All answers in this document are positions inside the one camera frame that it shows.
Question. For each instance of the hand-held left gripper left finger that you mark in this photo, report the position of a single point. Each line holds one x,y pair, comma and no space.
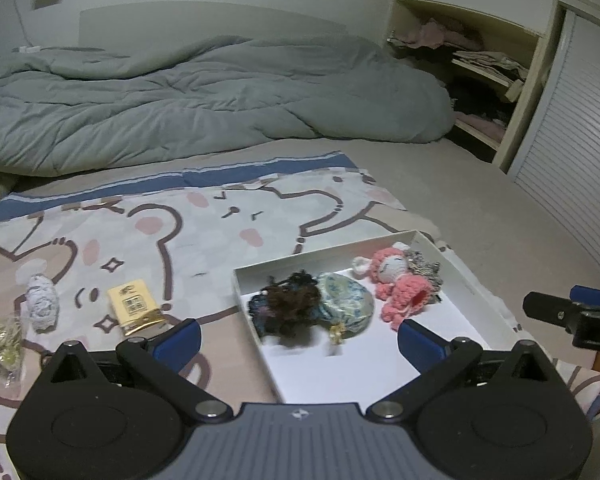
176,345

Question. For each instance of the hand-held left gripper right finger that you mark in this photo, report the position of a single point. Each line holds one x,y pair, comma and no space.
422,346

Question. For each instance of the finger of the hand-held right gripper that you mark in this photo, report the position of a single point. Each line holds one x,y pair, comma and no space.
595,296
550,309

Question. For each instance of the white shallow cardboard box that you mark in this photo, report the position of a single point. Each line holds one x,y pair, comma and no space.
460,325

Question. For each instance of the pink crochet doll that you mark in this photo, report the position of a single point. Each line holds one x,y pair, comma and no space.
405,290

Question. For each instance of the grey beaded tassel charm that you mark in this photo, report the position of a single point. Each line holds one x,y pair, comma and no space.
427,267

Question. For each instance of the blue floral fabric pouch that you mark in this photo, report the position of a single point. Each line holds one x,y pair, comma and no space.
347,305

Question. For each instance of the dark ruffled scrunchie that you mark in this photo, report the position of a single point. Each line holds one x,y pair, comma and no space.
262,315

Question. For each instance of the brown crochet scrunchie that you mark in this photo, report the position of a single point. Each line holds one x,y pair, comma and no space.
292,295

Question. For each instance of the yellow tissue pack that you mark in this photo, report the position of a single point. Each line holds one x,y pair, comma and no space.
132,305

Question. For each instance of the cartoon printed cloth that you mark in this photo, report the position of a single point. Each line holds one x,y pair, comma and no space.
190,240

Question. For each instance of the white slatted closet door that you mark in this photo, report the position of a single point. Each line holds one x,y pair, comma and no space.
575,125

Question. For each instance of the pink folded clothes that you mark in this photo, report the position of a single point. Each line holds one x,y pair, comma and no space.
480,127

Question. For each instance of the wooden clothes shelf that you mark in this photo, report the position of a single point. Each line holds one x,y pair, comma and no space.
527,90

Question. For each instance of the black clothes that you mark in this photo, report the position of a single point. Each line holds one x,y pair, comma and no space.
480,102

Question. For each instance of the grey duvet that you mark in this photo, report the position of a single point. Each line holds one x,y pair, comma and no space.
180,105

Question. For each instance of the beige folded clothes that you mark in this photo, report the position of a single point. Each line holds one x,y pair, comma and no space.
490,65

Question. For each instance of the pink crumpled clothes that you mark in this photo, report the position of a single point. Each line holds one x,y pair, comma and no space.
430,35

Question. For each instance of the white power strip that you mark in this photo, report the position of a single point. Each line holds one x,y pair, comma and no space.
26,50

